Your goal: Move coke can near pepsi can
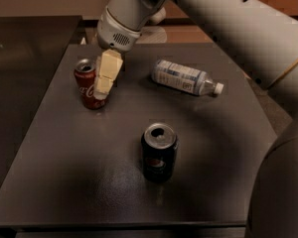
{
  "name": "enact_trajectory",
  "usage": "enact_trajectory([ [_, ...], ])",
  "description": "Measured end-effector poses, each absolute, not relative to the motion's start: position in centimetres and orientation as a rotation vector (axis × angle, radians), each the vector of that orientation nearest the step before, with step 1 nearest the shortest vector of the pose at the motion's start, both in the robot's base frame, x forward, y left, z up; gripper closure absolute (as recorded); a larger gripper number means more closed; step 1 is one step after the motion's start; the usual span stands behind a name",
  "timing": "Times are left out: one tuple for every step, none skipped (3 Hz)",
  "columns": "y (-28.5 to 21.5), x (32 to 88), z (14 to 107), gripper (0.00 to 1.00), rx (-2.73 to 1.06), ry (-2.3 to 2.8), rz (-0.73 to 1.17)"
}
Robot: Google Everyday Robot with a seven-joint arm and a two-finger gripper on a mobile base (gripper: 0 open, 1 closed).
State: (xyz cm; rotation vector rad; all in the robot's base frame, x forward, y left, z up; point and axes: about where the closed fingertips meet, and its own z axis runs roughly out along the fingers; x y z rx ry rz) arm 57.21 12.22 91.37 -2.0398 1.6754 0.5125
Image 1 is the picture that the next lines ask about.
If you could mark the dark blue pepsi can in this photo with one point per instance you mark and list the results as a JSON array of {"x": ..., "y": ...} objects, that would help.
[{"x": 159, "y": 145}]

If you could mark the grey robot stand background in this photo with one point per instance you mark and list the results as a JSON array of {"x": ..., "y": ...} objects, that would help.
[{"x": 153, "y": 33}]

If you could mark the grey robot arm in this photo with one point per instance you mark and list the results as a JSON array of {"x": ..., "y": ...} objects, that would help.
[{"x": 264, "y": 43}]

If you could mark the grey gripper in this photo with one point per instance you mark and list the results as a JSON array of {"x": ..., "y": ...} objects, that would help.
[{"x": 115, "y": 36}]

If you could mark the red coke can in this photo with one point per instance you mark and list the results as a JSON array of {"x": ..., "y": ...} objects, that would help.
[{"x": 85, "y": 75}]

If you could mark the clear plastic water bottle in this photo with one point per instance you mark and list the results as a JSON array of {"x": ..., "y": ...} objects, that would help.
[{"x": 184, "y": 78}]

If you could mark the dark side table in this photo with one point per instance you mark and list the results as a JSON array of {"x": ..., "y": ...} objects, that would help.
[{"x": 31, "y": 49}]

